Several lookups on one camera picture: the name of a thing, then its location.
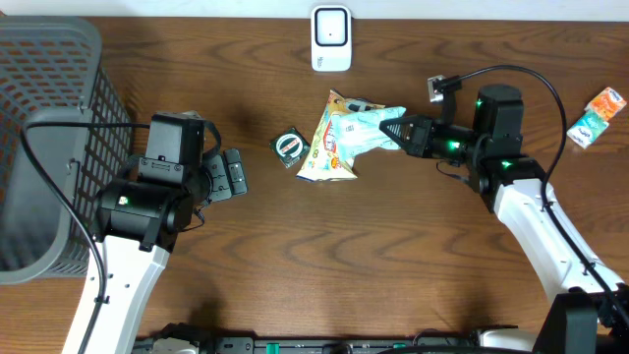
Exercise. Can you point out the teal white packet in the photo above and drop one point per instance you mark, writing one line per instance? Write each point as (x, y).
(587, 129)

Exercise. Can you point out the orange red snack packet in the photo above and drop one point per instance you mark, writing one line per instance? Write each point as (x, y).
(607, 104)

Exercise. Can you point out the black plastic mesh basket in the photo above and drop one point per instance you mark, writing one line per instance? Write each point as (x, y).
(52, 77)

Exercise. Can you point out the dark green Zam-Buk box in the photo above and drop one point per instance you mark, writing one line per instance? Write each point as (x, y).
(290, 147)

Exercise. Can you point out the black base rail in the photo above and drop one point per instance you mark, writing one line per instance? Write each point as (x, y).
(185, 338)

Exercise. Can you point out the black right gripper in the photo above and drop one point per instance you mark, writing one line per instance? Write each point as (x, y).
(415, 141)

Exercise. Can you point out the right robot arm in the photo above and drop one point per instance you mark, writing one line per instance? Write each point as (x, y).
(589, 301)

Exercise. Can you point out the green snack packet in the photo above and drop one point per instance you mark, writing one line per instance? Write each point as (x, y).
(359, 132)

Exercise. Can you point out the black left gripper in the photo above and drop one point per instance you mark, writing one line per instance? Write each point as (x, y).
(224, 168)

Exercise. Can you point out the white barcode scanner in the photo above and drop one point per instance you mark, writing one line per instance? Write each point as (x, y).
(331, 38)

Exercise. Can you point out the large orange white snack bag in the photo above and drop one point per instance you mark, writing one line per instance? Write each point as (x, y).
(323, 162)

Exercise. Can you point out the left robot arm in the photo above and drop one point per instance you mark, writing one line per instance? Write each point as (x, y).
(137, 223)

